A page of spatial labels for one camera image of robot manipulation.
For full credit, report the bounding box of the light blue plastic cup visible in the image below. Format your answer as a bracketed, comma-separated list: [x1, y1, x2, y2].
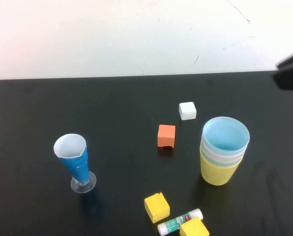
[202, 116, 251, 158]

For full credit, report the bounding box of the green plastic cup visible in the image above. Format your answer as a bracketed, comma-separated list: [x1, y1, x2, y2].
[200, 146, 243, 168]

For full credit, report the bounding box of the yellow plastic cup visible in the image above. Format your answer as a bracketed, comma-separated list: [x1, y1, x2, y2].
[199, 147, 243, 186]

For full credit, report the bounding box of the pink plastic cup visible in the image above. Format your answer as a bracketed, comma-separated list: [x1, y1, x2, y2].
[200, 141, 245, 165]

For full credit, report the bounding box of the orange foam block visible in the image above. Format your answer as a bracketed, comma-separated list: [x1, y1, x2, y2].
[157, 124, 176, 149]

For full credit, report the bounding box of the white block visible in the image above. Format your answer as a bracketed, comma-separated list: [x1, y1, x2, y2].
[178, 101, 197, 121]

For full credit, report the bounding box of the blue paper-lined conical measuring cup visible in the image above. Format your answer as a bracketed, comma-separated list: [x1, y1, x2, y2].
[53, 133, 97, 194]

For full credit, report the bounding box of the yellow foam cube chipped edge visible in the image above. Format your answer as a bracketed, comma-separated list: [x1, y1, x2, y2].
[144, 192, 171, 224]

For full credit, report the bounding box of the white green glue stick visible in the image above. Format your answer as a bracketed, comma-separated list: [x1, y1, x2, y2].
[157, 208, 204, 236]

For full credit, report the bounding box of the yellow foam cube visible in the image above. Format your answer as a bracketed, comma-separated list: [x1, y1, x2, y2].
[179, 216, 210, 236]

